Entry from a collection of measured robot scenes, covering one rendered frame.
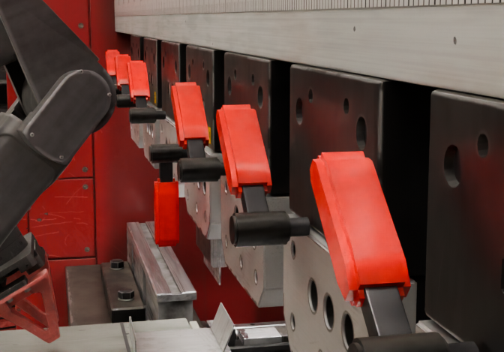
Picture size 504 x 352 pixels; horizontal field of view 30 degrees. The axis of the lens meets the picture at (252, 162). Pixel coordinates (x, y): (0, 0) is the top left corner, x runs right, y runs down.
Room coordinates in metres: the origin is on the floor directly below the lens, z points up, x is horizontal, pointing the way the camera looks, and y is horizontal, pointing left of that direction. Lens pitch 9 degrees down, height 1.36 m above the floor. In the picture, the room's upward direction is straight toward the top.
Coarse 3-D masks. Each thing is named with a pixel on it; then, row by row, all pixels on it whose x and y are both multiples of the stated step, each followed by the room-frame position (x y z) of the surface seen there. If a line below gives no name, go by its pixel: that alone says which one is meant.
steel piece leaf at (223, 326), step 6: (222, 306) 1.06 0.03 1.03; (222, 312) 1.05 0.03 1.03; (216, 318) 1.07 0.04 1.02; (222, 318) 1.04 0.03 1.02; (228, 318) 1.02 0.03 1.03; (216, 324) 1.06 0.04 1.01; (222, 324) 1.04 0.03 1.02; (228, 324) 1.01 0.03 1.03; (234, 324) 1.00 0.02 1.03; (216, 330) 1.05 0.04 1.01; (222, 330) 1.03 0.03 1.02; (228, 330) 1.00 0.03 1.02; (216, 336) 1.04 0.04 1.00; (222, 336) 1.02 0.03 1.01; (228, 336) 1.00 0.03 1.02; (222, 342) 1.01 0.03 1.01; (222, 348) 1.00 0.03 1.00
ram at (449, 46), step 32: (128, 32) 1.57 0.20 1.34; (160, 32) 1.14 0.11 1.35; (192, 32) 0.90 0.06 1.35; (224, 32) 0.74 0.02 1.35; (256, 32) 0.63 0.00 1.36; (288, 32) 0.55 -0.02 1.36; (320, 32) 0.48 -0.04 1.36; (352, 32) 0.43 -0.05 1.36; (384, 32) 0.39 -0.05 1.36; (416, 32) 0.36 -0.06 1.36; (448, 32) 0.33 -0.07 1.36; (480, 32) 0.31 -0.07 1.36; (320, 64) 0.48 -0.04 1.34; (352, 64) 0.43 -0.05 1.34; (384, 64) 0.39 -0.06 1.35; (416, 64) 0.36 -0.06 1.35; (448, 64) 0.33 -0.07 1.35; (480, 64) 0.31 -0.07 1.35
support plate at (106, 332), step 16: (160, 320) 1.11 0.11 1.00; (176, 320) 1.11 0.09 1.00; (0, 336) 1.05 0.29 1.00; (16, 336) 1.05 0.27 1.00; (32, 336) 1.05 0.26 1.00; (64, 336) 1.05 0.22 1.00; (80, 336) 1.05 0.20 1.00; (96, 336) 1.05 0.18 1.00; (112, 336) 1.05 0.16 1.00; (128, 336) 1.05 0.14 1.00
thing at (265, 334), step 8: (256, 328) 1.06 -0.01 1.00; (264, 328) 1.06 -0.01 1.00; (272, 328) 1.06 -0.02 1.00; (280, 328) 1.06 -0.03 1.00; (240, 336) 1.05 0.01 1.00; (248, 336) 1.04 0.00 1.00; (256, 336) 1.04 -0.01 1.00; (264, 336) 1.04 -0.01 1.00; (272, 336) 1.04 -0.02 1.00; (280, 336) 1.04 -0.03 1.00; (248, 344) 1.03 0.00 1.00
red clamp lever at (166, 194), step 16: (160, 144) 0.87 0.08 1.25; (176, 144) 0.87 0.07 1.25; (160, 160) 0.86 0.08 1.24; (176, 160) 0.86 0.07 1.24; (160, 176) 0.86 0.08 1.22; (160, 192) 0.86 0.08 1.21; (176, 192) 0.86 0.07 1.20; (160, 208) 0.86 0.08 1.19; (176, 208) 0.86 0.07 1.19; (160, 224) 0.86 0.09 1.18; (176, 224) 0.86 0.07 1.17; (160, 240) 0.86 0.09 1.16; (176, 240) 0.87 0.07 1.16
